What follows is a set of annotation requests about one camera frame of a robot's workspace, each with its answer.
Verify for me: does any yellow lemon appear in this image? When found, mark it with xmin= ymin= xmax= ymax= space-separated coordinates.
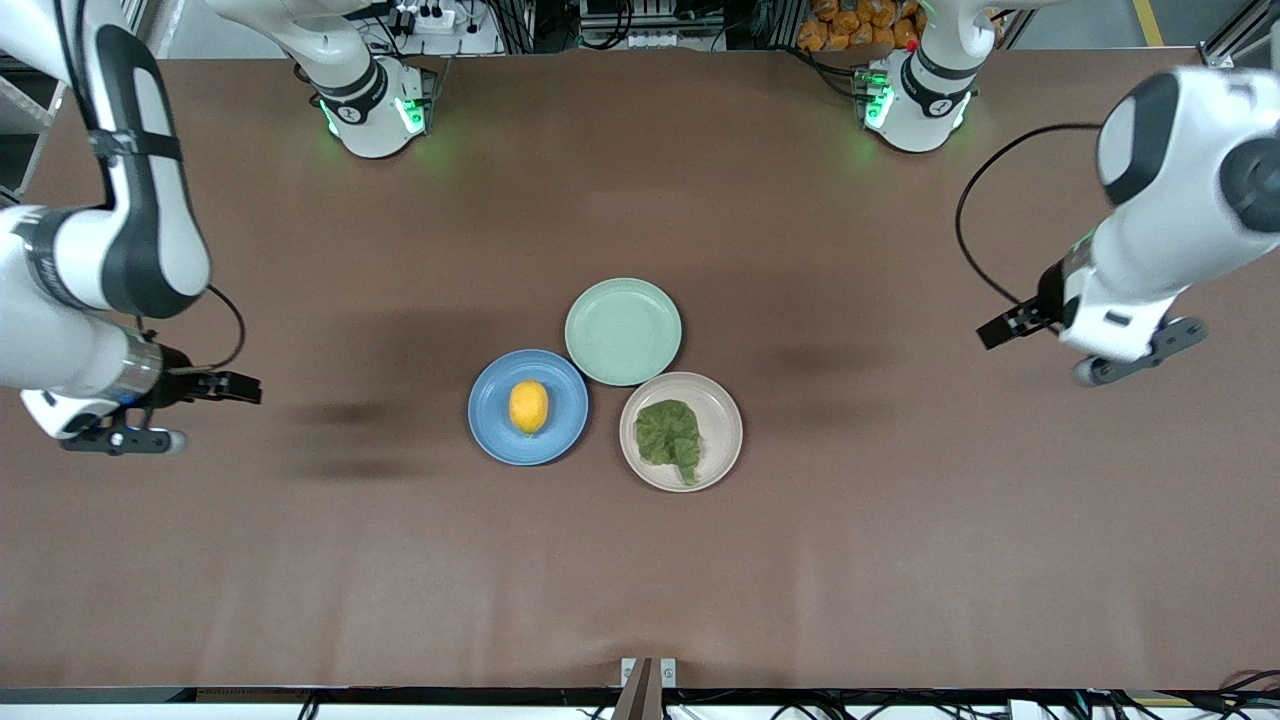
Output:
xmin=508 ymin=379 xmax=551 ymax=437

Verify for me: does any green lettuce leaf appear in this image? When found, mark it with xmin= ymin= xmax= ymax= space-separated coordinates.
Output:
xmin=633 ymin=399 xmax=706 ymax=488

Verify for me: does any blue plate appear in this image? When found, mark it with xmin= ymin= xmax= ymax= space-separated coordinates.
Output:
xmin=467 ymin=348 xmax=591 ymax=468

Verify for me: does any beige plate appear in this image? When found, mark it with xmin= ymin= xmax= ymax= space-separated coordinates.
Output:
xmin=618 ymin=371 xmax=745 ymax=494

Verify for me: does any bag of oranges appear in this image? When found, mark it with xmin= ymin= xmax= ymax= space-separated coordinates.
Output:
xmin=797 ymin=0 xmax=923 ymax=53

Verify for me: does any green plate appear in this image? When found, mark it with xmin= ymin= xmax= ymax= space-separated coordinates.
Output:
xmin=564 ymin=277 xmax=684 ymax=388

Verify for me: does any white power strip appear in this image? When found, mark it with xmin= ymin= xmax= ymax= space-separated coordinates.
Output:
xmin=385 ymin=0 xmax=459 ymax=35

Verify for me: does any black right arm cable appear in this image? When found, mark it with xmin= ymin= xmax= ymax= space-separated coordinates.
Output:
xmin=195 ymin=284 xmax=247 ymax=373

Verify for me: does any aluminium frame profile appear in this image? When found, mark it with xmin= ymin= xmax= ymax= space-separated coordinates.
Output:
xmin=0 ymin=60 xmax=61 ymax=201

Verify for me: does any metal table edge bracket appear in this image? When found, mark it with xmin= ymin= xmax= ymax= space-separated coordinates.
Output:
xmin=620 ymin=656 xmax=678 ymax=720

